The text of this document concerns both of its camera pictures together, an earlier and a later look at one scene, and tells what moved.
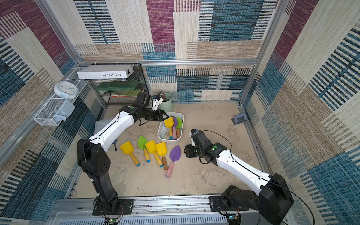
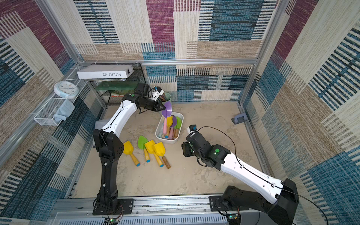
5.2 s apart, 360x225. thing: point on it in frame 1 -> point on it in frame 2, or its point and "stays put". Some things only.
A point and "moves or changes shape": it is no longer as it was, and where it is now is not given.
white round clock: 66,90 stays put
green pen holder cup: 166,106 stays put
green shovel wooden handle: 179,125 stays put
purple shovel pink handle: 175,155 -> 166,111
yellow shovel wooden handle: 161,149 stays put
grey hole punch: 239,118 stays put
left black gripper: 159,116 -> 157,105
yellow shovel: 127,148 stays put
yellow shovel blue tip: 169,123 moves or changes shape
